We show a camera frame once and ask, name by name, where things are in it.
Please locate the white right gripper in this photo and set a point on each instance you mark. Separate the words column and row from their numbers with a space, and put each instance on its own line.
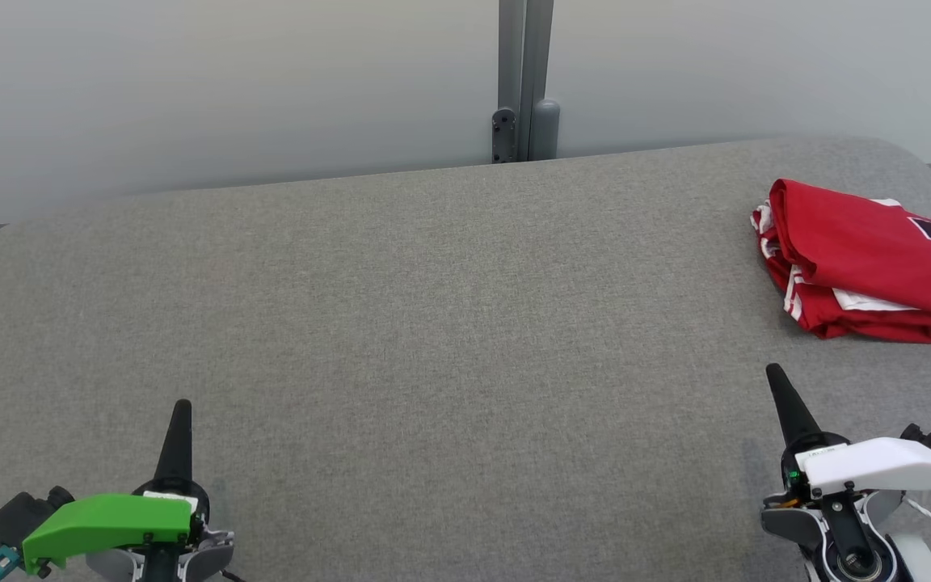
column 878, row 469

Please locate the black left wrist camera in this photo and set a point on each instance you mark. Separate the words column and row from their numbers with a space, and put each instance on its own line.
column 17, row 517

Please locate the red shorts white stripes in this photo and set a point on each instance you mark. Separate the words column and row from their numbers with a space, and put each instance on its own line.
column 878, row 327

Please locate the grey metal partition post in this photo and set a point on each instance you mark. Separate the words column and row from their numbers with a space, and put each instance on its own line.
column 526, row 65

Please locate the dark grey post bracket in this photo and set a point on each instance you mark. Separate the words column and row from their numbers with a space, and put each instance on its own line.
column 503, row 137

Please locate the red t-shirt white sleeves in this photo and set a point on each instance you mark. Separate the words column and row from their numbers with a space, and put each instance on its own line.
column 853, row 242

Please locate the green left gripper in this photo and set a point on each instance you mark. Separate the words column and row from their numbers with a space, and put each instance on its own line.
column 110, row 521

